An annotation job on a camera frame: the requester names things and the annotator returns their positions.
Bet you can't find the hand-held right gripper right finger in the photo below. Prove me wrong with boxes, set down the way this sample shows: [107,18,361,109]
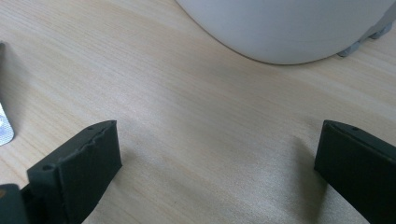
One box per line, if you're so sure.
[314,119,396,224]

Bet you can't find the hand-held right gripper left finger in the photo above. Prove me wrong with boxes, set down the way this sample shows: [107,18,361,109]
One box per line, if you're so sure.
[20,119,123,224]

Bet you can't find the silver blister pack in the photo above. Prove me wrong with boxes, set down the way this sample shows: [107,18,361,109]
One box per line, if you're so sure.
[0,102,16,147]

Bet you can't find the white and blue rice cooker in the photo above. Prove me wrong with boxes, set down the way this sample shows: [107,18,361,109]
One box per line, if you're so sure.
[175,0,396,65]

